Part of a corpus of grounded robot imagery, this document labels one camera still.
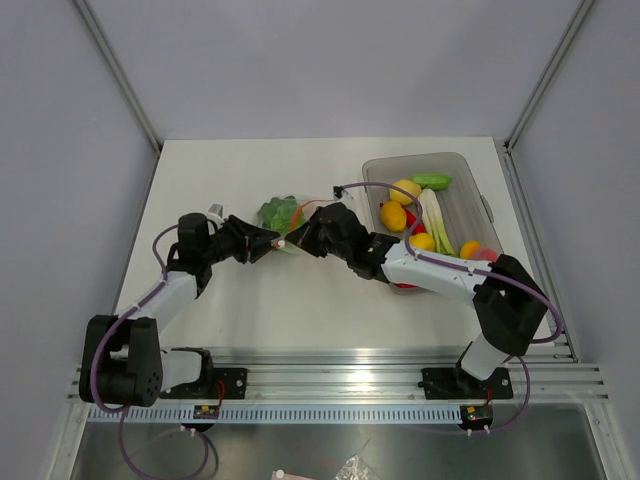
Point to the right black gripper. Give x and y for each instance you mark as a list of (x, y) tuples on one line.
[(302, 236)]

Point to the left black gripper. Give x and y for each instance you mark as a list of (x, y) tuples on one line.
[(259, 240)]

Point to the toy napa cabbage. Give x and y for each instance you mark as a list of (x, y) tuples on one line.
[(277, 213)]

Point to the clear zip top bag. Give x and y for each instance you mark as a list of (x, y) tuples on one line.
[(307, 207)]

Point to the toy yellow potato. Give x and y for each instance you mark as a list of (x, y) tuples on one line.
[(393, 215)]

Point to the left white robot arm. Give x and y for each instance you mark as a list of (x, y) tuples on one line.
[(123, 364)]

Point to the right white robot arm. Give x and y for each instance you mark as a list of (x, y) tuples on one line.
[(507, 302)]

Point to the grey plastic food bin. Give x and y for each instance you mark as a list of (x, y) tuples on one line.
[(467, 216)]

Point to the toy red chili pepper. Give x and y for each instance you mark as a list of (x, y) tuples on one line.
[(410, 220)]

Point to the toy yellow pear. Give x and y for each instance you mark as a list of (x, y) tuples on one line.
[(423, 241)]

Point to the toy yellow lemon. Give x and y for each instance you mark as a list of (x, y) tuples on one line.
[(404, 192)]

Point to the toy green onion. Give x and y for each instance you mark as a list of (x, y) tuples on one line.
[(434, 222)]

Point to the toy green cucumber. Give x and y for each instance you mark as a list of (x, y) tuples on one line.
[(432, 181)]

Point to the crumpled clear plastic wrap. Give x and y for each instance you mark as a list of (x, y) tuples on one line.
[(355, 468)]

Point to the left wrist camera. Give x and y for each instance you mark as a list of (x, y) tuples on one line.
[(215, 213)]

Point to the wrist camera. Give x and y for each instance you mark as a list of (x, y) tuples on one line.
[(343, 196), (215, 213)]

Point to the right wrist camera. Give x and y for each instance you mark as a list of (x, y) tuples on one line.
[(343, 196)]

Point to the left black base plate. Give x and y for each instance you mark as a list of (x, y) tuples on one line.
[(230, 383)]

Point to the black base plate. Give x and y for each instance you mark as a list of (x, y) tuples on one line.
[(449, 383), (230, 383)]

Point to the white slotted cable duct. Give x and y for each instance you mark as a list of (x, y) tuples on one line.
[(298, 415)]

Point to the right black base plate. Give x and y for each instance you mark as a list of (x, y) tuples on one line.
[(449, 383)]

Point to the left aluminium frame post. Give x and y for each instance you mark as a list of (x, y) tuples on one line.
[(108, 56)]

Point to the aluminium frame post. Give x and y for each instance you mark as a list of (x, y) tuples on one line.
[(550, 71), (108, 56)]

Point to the aluminium mounting rail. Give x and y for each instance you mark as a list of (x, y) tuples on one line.
[(391, 375)]

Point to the right aluminium frame post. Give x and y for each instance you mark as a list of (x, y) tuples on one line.
[(550, 71)]

